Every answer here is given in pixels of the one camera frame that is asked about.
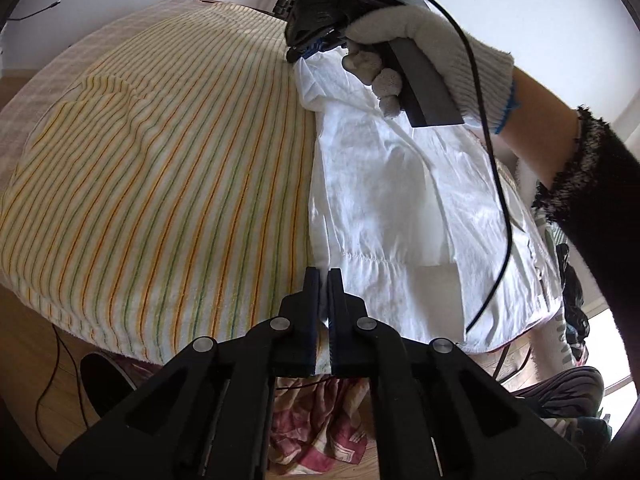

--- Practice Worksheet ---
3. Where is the white shirt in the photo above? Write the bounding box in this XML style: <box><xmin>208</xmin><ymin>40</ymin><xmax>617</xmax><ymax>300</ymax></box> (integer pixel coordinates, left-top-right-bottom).
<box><xmin>294</xmin><ymin>50</ymin><xmax>562</xmax><ymax>353</ymax></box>

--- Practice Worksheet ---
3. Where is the right forearm black sleeve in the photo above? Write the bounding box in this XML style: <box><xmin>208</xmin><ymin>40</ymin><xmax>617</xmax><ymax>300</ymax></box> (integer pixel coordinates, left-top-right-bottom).
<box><xmin>491</xmin><ymin>66</ymin><xmax>640</xmax><ymax>356</ymax></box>

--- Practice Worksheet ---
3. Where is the dark clothes pile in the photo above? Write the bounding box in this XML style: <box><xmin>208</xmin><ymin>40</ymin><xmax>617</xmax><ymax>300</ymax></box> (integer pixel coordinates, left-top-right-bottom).
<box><xmin>555</xmin><ymin>243</ymin><xmax>590</xmax><ymax>365</ymax></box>

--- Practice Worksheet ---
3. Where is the right hand white glove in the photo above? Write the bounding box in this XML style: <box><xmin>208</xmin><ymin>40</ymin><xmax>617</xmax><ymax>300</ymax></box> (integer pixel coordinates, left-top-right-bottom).
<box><xmin>346</xmin><ymin>6</ymin><xmax>515</xmax><ymax>133</ymax></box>

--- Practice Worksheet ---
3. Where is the red patterned cloth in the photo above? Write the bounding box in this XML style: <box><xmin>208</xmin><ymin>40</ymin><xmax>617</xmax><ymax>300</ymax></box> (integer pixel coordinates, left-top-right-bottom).
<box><xmin>268</xmin><ymin>374</ymin><xmax>370</xmax><ymax>476</ymax></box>

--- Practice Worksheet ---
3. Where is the striped yellow green blanket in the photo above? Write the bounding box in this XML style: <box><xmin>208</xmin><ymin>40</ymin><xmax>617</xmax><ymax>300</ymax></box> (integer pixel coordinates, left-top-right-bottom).
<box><xmin>1</xmin><ymin>2</ymin><xmax>316</xmax><ymax>364</ymax></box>

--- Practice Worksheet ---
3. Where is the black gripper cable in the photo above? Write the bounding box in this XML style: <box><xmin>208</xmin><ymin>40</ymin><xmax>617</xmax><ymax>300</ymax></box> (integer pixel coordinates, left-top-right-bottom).
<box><xmin>399</xmin><ymin>0</ymin><xmax>516</xmax><ymax>335</ymax></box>

